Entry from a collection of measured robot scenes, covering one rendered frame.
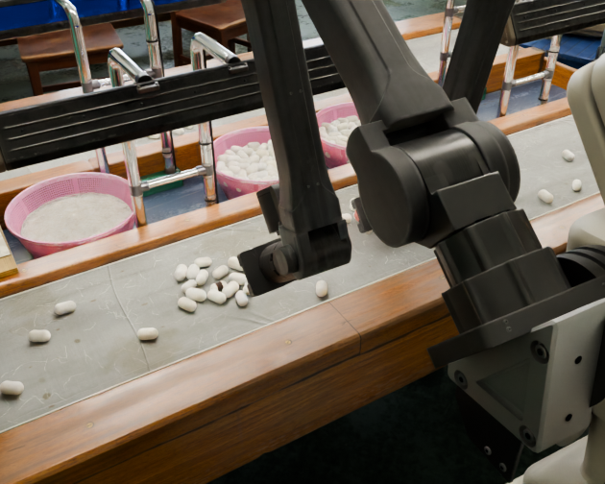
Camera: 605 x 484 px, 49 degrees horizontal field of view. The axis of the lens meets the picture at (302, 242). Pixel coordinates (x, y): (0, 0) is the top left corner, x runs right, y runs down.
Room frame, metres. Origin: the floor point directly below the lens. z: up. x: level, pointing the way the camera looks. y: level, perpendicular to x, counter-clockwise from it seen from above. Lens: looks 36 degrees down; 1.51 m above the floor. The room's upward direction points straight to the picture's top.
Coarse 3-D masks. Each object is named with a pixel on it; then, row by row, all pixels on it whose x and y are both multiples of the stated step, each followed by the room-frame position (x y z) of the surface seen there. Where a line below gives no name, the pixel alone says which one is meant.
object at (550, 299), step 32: (480, 224) 0.38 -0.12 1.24; (512, 224) 0.39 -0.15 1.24; (448, 256) 0.38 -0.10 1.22; (480, 256) 0.37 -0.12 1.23; (512, 256) 0.37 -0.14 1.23; (544, 256) 0.37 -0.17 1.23; (480, 288) 0.35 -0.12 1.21; (512, 288) 0.34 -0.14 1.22; (544, 288) 0.35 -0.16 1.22; (576, 288) 0.35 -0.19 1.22; (480, 320) 0.34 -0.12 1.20; (512, 320) 0.32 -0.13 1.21; (544, 320) 0.32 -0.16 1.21; (448, 352) 0.33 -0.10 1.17
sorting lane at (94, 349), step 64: (576, 128) 1.56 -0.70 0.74; (576, 192) 1.24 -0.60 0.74; (192, 256) 1.01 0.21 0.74; (384, 256) 1.01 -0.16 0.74; (0, 320) 0.84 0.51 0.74; (64, 320) 0.84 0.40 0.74; (128, 320) 0.84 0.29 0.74; (192, 320) 0.84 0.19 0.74; (256, 320) 0.84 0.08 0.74; (64, 384) 0.69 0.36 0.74
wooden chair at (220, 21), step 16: (240, 0) 3.64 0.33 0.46; (176, 16) 3.40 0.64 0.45; (192, 16) 3.36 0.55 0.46; (208, 16) 3.37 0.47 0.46; (224, 16) 3.38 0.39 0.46; (240, 16) 3.36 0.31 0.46; (176, 32) 3.43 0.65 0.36; (208, 32) 3.27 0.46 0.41; (224, 32) 3.22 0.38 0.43; (240, 32) 3.30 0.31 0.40; (176, 48) 3.44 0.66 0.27; (176, 64) 3.45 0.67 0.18
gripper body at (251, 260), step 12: (276, 240) 0.79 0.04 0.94; (252, 252) 0.76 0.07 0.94; (264, 252) 0.76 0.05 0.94; (240, 264) 0.75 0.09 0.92; (252, 264) 0.75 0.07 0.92; (264, 264) 0.74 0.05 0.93; (252, 276) 0.74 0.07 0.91; (264, 276) 0.74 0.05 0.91; (276, 276) 0.72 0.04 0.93; (252, 288) 0.73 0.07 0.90; (264, 288) 0.73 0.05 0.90
